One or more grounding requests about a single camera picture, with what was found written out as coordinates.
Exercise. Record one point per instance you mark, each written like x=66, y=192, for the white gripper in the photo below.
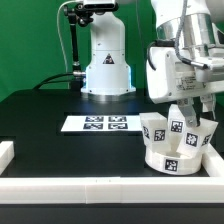
x=173, y=80

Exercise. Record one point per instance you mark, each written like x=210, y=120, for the white round stool seat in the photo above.
x=173, y=164

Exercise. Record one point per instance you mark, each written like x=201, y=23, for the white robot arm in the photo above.
x=186, y=60

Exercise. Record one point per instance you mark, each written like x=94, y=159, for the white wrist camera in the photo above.
x=214, y=60

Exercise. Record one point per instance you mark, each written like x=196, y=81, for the white right fence rail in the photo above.
x=213, y=162

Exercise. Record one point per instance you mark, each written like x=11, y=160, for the white fence rail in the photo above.
x=213, y=162
x=111, y=190
x=6, y=154

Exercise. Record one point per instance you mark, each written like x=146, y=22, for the white front fence rail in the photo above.
x=111, y=190

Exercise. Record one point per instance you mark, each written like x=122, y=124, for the white marker base plate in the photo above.
x=103, y=123

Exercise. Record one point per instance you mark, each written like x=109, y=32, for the white left fence rail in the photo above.
x=6, y=154

